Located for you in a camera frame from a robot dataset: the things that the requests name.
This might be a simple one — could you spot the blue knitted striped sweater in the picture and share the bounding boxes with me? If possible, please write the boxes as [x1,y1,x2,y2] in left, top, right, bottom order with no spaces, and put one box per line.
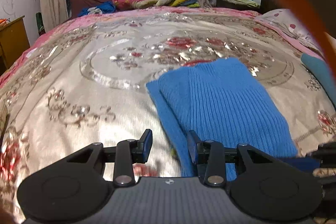
[145,57,321,181]

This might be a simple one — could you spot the blue clothes on sofa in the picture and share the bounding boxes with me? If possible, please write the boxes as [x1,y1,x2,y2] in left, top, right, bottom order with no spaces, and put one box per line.
[78,1,117,17]

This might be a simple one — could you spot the yellow green folded clothes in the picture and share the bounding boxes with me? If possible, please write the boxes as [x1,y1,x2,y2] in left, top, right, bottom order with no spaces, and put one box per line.
[168,0,200,8]

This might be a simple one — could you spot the floral silver pink bedspread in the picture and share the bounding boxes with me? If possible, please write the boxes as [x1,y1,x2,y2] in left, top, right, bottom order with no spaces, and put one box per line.
[1,7,335,223]

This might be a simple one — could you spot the teal folded cloth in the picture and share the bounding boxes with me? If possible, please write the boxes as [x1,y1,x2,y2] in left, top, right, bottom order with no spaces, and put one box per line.
[301,53,336,107]

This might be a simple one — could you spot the pink spotted pillow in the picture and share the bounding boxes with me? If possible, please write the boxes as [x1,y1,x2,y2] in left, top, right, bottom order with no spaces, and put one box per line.
[256,9,322,56]

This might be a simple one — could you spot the light green folded sheets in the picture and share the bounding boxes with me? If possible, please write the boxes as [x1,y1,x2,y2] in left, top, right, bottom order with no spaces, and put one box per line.
[225,0,259,8]

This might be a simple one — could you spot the wooden bedside cabinet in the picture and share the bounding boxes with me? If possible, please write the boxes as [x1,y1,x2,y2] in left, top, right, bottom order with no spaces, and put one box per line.
[0,16,30,69]

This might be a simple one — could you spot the orange toy on cabinet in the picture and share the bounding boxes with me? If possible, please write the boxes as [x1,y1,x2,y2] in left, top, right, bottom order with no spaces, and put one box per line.
[0,19,10,27]

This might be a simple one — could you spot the orange strap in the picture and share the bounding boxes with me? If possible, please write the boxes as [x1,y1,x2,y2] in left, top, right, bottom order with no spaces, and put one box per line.
[229,0,336,83]

